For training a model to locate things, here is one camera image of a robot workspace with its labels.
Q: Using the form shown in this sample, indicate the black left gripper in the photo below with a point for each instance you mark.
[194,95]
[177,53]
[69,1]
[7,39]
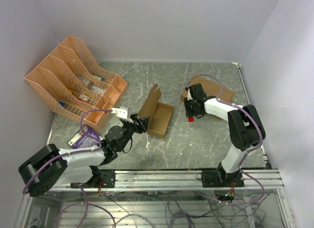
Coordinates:
[143,122]

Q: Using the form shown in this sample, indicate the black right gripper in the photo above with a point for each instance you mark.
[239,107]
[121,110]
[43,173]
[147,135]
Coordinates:
[189,112]

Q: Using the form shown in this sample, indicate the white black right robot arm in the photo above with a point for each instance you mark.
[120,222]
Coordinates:
[245,127]

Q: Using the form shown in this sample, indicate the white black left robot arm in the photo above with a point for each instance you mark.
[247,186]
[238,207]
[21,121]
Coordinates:
[52,166]

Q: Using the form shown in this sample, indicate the red flat block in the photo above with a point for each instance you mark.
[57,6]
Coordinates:
[190,119]

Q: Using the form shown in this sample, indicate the purple book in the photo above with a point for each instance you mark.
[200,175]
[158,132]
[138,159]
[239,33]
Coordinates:
[81,140]

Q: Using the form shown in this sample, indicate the pink plastic desk organizer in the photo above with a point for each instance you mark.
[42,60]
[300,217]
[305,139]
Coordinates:
[70,82]

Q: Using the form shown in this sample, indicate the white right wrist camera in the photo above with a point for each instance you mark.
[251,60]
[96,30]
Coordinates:
[189,93]

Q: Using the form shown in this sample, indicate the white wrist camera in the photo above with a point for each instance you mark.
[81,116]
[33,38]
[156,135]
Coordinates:
[121,112]
[189,93]

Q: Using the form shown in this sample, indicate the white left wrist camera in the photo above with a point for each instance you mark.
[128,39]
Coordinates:
[121,112]

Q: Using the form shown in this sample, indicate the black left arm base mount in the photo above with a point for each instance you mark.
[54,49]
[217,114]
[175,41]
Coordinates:
[103,179]

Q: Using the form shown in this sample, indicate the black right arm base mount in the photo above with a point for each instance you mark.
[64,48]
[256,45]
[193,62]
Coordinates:
[219,179]

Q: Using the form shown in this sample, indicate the aluminium frame rail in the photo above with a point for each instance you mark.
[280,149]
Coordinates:
[179,180]

